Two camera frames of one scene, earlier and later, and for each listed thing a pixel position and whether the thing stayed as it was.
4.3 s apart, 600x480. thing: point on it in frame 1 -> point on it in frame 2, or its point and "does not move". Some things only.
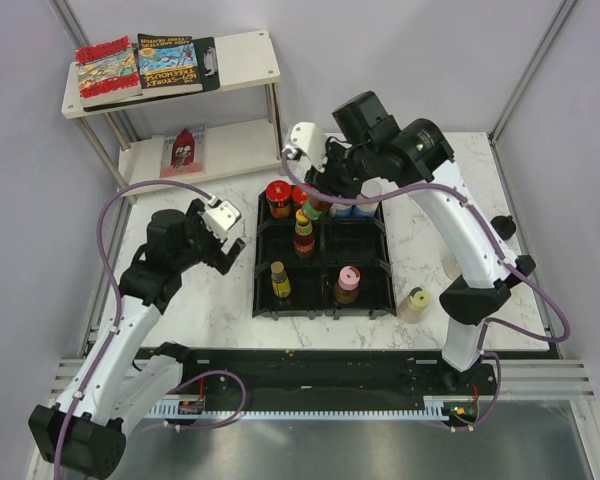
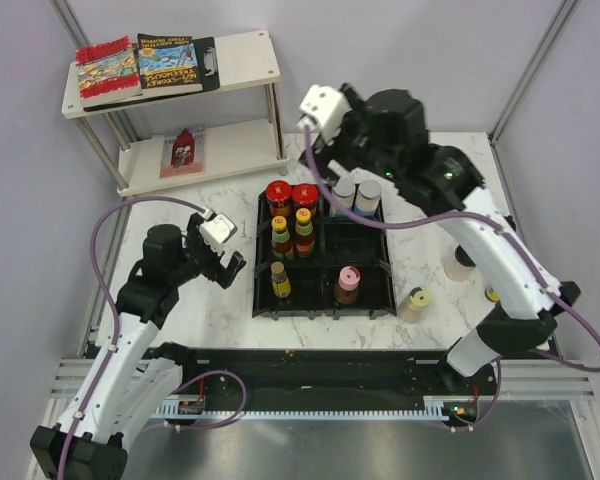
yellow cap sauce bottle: [303, 235] does not move
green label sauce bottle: [315, 208] -> [281, 247]
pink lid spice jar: [346, 290] does not move
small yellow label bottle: [280, 282] does not move
